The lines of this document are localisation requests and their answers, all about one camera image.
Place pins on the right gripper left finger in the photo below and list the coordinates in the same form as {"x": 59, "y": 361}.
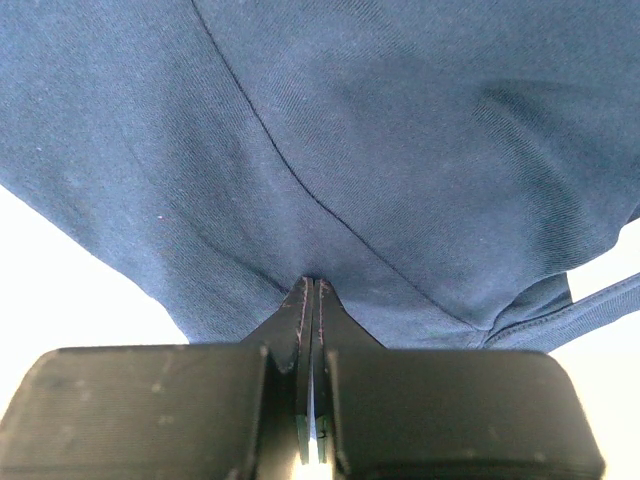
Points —
{"x": 215, "y": 411}

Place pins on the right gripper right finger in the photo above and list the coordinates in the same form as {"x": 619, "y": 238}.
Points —
{"x": 384, "y": 413}

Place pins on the navy blue t shirt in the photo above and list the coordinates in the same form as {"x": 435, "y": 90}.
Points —
{"x": 443, "y": 164}

